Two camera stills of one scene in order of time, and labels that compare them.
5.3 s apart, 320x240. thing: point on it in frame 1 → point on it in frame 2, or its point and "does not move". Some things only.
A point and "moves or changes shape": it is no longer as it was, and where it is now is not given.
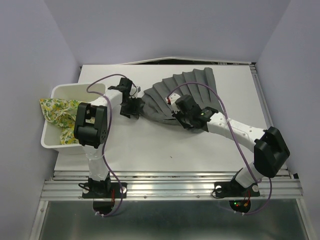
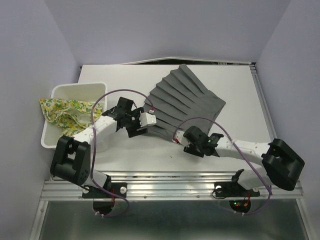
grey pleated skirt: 199,83 moves or changes shape
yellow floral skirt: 62,113 does not move
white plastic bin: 85,93 does not move
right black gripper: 177,115 → 191,150
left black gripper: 134,111 → 132,132
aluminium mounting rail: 168,185 does not move
